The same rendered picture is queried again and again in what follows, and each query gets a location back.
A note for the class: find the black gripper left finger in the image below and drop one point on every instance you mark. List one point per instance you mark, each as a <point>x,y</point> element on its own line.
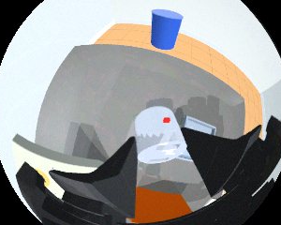
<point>113,183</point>

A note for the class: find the pale grey panel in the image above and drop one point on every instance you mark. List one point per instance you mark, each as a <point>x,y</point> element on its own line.
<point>44,160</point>

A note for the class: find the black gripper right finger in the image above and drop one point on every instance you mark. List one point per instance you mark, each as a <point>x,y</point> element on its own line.
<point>217,158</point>

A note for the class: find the light blue square tray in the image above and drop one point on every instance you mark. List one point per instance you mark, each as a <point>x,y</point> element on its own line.
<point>198,125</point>

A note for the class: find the white flat slab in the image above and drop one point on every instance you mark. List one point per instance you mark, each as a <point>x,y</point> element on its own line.
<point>210,201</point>

